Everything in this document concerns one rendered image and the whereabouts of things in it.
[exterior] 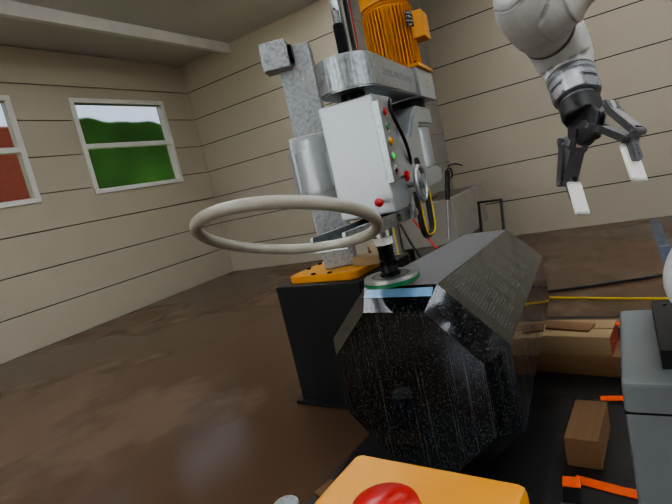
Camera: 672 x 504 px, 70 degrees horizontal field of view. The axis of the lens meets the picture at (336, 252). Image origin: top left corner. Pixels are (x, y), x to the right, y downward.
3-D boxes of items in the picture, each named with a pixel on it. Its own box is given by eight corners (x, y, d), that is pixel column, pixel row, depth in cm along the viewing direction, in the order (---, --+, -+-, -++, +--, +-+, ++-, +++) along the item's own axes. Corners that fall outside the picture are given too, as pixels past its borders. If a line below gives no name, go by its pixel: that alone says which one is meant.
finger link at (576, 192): (568, 181, 94) (565, 183, 95) (577, 213, 92) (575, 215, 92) (581, 181, 95) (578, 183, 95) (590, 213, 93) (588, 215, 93)
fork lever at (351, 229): (378, 223, 208) (376, 212, 208) (420, 216, 200) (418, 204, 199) (302, 256, 147) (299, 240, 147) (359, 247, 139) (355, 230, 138)
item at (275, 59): (256, 76, 262) (249, 48, 260) (277, 77, 276) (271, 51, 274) (283, 64, 250) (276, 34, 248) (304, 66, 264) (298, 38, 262)
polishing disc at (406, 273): (428, 268, 186) (428, 265, 186) (397, 285, 171) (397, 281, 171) (385, 270, 201) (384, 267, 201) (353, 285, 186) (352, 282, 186)
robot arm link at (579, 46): (554, 99, 102) (527, 73, 93) (536, 41, 107) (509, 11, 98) (607, 71, 95) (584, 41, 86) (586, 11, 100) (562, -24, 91)
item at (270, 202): (266, 261, 155) (266, 252, 156) (410, 239, 134) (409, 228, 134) (144, 230, 113) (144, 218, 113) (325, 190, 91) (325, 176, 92)
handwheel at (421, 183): (409, 203, 197) (401, 167, 194) (432, 198, 192) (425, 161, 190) (398, 208, 183) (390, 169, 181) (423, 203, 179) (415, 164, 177)
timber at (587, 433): (602, 470, 178) (598, 441, 176) (567, 465, 185) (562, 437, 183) (611, 427, 201) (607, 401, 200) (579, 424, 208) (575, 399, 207)
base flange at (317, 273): (288, 284, 286) (286, 276, 285) (333, 263, 325) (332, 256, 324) (355, 279, 257) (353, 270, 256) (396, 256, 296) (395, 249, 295)
